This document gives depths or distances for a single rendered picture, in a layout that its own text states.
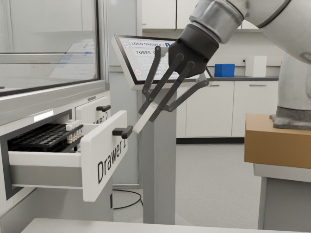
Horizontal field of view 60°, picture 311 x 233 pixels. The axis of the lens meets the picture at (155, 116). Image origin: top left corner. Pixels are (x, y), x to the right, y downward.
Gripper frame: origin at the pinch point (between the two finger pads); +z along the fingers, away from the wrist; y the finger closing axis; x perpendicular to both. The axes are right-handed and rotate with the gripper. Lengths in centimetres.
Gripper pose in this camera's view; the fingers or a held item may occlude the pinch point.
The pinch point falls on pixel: (145, 117)
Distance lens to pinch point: 55.8
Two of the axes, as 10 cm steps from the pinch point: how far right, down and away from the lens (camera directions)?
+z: -5.7, 8.0, 2.0
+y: -8.2, -5.8, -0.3
